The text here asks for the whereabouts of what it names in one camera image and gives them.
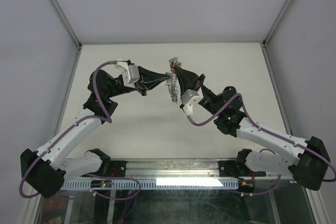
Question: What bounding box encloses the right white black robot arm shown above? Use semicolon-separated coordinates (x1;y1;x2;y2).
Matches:
172;66;335;191

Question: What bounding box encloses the aluminium frame post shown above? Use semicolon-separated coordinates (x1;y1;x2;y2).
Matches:
262;0;309;48
33;0;82;49

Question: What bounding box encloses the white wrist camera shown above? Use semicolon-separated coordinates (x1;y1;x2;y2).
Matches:
115;59;140;88
181;89;203;116

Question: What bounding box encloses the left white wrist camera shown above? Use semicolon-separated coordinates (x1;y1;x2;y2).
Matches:
115;59;140;88

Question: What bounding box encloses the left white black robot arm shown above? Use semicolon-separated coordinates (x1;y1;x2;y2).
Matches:
19;60;170;198

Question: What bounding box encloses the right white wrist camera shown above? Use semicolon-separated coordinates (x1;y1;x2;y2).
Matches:
181;89;203;116

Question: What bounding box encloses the right aluminium frame post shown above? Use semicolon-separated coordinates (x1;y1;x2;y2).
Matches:
262;0;309;48

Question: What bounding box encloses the grey slotted cable duct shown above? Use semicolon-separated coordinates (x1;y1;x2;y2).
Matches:
61;178;239;191

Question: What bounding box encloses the aluminium mounting rail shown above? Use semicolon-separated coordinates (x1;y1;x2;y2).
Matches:
32;157;313;182

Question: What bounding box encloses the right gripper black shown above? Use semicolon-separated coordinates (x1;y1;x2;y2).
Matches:
173;66;222;118

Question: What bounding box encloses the metal keyring holder with rings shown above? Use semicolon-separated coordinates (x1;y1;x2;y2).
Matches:
166;57;182;103

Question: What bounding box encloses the left aluminium frame post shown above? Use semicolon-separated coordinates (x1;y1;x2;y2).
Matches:
33;0;82;49

